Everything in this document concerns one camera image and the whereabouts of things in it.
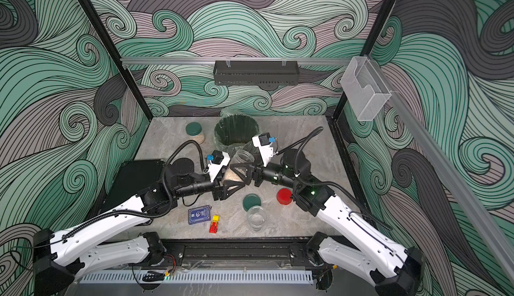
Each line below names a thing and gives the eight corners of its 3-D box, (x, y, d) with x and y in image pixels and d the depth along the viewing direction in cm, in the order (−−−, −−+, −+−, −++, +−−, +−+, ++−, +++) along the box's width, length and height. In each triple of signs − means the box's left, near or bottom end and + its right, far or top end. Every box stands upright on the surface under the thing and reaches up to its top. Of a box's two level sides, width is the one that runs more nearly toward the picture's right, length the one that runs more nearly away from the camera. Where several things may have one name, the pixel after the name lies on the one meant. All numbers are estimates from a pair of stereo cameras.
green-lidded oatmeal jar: (189, 145, 109) (184, 132, 100) (192, 134, 114) (187, 121, 106) (202, 145, 109) (198, 132, 100) (205, 134, 114) (201, 121, 106)
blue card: (189, 224, 82) (188, 223, 81) (189, 211, 86) (188, 209, 84) (211, 220, 84) (210, 218, 82) (210, 206, 87) (209, 205, 86)
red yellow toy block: (209, 233, 80) (208, 231, 79) (213, 216, 85) (212, 214, 83) (217, 233, 80) (216, 232, 79) (220, 217, 85) (219, 215, 83)
